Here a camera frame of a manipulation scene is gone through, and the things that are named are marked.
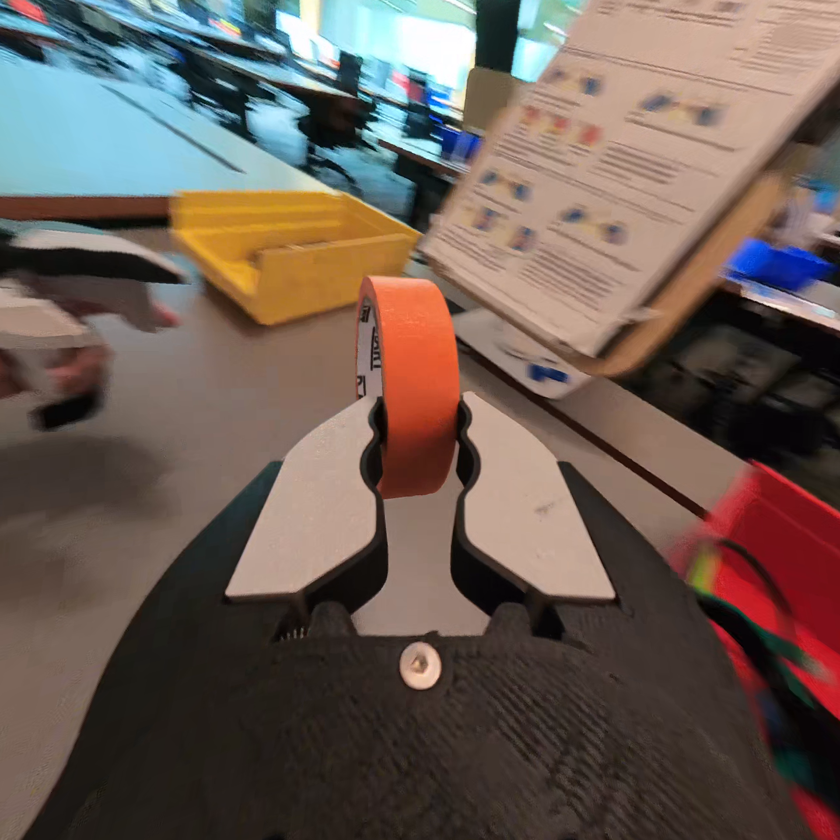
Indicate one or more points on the wood-edged work table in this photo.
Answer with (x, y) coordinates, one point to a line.
(105, 145)

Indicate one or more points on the red plastic bin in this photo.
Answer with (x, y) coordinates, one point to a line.
(775, 525)

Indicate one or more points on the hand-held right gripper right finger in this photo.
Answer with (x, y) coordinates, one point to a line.
(532, 525)

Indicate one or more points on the blue plastic bin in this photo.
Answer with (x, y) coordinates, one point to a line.
(781, 263)
(460, 142)

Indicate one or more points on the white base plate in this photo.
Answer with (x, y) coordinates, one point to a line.
(505, 361)

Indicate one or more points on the printed instruction sheet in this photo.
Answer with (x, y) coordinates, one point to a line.
(617, 171)

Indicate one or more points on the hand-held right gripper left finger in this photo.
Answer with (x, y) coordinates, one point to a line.
(309, 525)

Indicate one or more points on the black panel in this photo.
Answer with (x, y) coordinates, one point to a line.
(499, 33)

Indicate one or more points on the yellow plastic bin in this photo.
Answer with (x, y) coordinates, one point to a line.
(302, 282)

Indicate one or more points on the small blue plastic piece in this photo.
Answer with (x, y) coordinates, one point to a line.
(546, 374)

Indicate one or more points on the orange tape roll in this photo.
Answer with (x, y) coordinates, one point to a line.
(420, 381)

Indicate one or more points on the person's left hand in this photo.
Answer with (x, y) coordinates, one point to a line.
(131, 315)

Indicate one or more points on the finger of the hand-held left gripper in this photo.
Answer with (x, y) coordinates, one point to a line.
(40, 322)
(92, 260)

